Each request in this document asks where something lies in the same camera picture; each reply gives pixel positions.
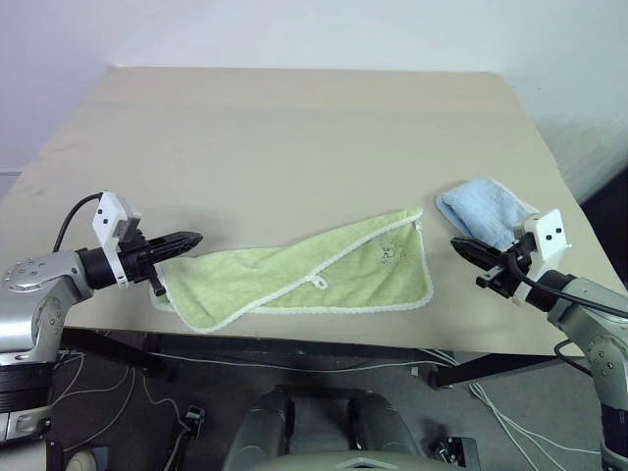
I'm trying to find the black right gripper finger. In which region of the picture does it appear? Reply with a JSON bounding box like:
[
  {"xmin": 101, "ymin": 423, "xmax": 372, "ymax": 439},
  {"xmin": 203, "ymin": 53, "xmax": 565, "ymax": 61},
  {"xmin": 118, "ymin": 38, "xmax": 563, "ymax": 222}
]
[
  {"xmin": 449, "ymin": 236, "xmax": 509, "ymax": 257},
  {"xmin": 451, "ymin": 242, "xmax": 502, "ymax": 272}
]

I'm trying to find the dark grey rounded shape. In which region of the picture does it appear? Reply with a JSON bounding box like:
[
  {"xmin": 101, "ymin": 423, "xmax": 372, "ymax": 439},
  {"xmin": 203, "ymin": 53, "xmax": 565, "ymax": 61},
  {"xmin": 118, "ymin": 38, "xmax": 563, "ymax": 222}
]
[
  {"xmin": 229, "ymin": 389, "xmax": 296, "ymax": 465},
  {"xmin": 348, "ymin": 391, "xmax": 429, "ymax": 462}
]

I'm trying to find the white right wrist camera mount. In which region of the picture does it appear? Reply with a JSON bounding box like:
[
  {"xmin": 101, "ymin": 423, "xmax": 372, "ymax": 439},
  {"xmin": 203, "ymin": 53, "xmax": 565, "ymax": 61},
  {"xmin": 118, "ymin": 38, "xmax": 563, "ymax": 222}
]
[{"xmin": 511, "ymin": 208, "xmax": 574, "ymax": 306}]

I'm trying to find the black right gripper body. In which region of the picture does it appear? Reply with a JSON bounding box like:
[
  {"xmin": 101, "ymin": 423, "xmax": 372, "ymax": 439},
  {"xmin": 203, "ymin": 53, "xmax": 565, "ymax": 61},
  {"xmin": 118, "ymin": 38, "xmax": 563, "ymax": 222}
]
[{"xmin": 475, "ymin": 234, "xmax": 536, "ymax": 298}]

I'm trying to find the black table frame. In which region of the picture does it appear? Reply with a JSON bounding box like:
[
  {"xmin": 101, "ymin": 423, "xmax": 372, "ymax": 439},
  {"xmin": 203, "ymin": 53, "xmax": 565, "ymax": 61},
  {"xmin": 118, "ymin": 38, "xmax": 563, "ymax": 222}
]
[{"xmin": 59, "ymin": 327, "xmax": 563, "ymax": 392}]

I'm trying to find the thin white floor cable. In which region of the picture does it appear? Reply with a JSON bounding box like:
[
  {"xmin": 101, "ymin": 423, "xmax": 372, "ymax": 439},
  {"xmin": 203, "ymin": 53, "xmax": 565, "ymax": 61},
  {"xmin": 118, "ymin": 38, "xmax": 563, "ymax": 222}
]
[
  {"xmin": 145, "ymin": 344, "xmax": 461, "ymax": 376},
  {"xmin": 467, "ymin": 381, "xmax": 603, "ymax": 471},
  {"xmin": 52, "ymin": 348, "xmax": 183, "ymax": 445}
]

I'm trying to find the black floor stand bracket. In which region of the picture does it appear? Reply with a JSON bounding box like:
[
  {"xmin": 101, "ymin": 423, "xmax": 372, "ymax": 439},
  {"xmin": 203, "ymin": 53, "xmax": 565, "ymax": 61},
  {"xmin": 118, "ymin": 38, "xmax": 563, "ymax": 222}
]
[
  {"xmin": 429, "ymin": 434, "xmax": 481, "ymax": 471},
  {"xmin": 166, "ymin": 403, "xmax": 205, "ymax": 471}
]

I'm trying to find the green towel with white trim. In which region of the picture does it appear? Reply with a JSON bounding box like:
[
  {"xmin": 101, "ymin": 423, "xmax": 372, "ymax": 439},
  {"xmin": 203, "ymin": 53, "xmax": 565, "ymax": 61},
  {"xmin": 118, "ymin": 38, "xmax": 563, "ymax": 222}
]
[{"xmin": 149, "ymin": 206, "xmax": 436, "ymax": 336}]

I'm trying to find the folded light blue towel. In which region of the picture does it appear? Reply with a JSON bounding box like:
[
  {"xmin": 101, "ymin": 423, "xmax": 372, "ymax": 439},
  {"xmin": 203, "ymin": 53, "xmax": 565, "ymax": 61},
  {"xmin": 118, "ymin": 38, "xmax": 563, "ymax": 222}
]
[{"xmin": 433, "ymin": 179, "xmax": 542, "ymax": 251}]

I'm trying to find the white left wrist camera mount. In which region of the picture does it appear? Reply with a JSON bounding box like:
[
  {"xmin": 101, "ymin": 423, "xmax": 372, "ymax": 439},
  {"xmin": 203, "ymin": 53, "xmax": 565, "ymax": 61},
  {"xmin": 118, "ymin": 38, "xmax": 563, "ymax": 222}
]
[{"xmin": 91, "ymin": 190, "xmax": 144, "ymax": 287}]

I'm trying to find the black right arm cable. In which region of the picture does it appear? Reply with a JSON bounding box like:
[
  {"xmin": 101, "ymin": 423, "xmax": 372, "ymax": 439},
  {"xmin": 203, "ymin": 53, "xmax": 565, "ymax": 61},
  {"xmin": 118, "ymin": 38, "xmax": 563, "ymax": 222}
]
[{"xmin": 507, "ymin": 252, "xmax": 628, "ymax": 379}]

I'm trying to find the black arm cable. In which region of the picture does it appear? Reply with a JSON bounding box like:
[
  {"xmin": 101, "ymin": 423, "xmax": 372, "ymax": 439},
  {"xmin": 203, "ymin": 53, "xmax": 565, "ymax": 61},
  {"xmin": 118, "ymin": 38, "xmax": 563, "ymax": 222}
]
[
  {"xmin": 52, "ymin": 192, "xmax": 104, "ymax": 252},
  {"xmin": 507, "ymin": 252, "xmax": 628, "ymax": 379}
]

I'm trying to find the grey robot body panel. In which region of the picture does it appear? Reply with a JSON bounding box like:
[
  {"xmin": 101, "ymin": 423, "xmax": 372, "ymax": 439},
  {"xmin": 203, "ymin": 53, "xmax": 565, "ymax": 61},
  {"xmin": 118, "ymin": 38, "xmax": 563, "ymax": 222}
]
[{"xmin": 221, "ymin": 448, "xmax": 445, "ymax": 471}]

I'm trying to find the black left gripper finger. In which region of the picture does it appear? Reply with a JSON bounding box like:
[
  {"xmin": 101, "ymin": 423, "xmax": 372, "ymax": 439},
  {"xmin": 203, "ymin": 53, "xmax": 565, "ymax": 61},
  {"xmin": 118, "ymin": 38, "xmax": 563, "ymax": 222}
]
[
  {"xmin": 148, "ymin": 230, "xmax": 204, "ymax": 247},
  {"xmin": 150, "ymin": 241, "xmax": 202, "ymax": 263}
]

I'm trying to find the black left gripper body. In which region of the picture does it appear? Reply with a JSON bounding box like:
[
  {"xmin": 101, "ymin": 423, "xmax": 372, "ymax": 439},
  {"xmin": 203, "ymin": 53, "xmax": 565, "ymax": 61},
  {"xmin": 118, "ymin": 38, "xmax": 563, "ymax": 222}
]
[{"xmin": 118, "ymin": 236, "xmax": 167, "ymax": 297}]

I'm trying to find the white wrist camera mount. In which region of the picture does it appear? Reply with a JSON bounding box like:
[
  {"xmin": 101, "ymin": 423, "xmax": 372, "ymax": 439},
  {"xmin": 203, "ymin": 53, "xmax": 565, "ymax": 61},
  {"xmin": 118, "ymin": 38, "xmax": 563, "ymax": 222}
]
[
  {"xmin": 91, "ymin": 190, "xmax": 144, "ymax": 287},
  {"xmin": 511, "ymin": 208, "xmax": 574, "ymax": 306}
]

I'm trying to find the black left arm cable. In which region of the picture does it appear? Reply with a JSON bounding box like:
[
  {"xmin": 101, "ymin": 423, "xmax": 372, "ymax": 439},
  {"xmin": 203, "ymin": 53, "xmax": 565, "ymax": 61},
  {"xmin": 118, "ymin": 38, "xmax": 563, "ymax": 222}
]
[{"xmin": 52, "ymin": 192, "xmax": 104, "ymax": 252}]

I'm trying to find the beige caster wheel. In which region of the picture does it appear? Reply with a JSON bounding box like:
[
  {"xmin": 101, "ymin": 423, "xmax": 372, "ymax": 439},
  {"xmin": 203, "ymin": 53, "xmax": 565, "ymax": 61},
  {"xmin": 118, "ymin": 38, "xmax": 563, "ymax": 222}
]
[{"xmin": 64, "ymin": 449, "xmax": 98, "ymax": 471}]

